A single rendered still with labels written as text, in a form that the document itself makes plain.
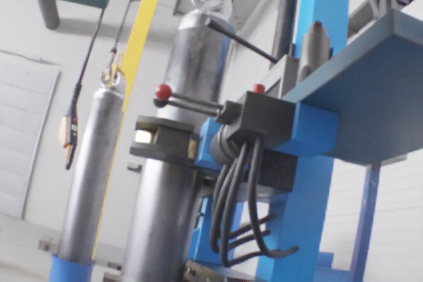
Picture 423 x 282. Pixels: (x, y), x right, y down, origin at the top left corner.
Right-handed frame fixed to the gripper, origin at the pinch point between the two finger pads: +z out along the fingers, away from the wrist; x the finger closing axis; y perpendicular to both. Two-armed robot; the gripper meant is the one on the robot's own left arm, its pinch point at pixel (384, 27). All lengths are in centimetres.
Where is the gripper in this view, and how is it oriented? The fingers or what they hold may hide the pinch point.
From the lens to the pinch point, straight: 77.2
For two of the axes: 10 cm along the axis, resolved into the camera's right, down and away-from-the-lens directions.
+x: -9.6, -2.4, -1.6
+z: -1.9, 9.4, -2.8
